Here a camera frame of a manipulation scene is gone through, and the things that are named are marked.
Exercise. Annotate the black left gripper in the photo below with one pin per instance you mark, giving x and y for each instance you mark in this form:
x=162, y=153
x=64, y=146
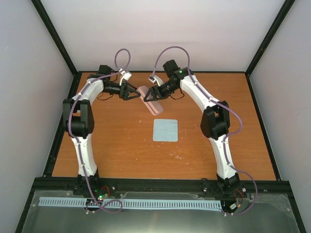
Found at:
x=124, y=93

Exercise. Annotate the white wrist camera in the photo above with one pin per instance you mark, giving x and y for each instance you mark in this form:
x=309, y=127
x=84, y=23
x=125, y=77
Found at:
x=125, y=76
x=155, y=79

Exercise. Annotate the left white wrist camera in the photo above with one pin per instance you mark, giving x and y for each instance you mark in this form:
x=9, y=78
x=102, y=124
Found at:
x=125, y=76

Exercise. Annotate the metal base plate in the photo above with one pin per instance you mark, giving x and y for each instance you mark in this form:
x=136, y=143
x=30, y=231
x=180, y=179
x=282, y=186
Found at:
x=269, y=214

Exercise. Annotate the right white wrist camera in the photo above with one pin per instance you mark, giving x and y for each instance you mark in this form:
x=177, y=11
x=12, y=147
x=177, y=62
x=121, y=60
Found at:
x=155, y=79

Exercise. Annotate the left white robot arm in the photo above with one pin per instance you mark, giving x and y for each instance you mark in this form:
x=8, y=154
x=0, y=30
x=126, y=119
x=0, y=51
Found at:
x=78, y=119

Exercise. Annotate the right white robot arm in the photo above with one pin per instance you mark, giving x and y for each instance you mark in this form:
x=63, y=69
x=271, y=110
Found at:
x=215, y=122

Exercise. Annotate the light blue cleaning cloth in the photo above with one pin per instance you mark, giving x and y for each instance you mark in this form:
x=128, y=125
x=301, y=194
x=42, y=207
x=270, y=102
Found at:
x=165, y=130

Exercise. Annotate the black aluminium frame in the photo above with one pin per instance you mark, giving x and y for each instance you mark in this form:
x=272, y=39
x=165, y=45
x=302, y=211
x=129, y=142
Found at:
x=48, y=183

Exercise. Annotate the light blue slotted cable duct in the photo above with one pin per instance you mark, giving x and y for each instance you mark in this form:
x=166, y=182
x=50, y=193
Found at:
x=133, y=204

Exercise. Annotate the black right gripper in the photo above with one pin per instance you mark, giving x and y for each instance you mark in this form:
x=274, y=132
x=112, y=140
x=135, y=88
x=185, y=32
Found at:
x=152, y=90

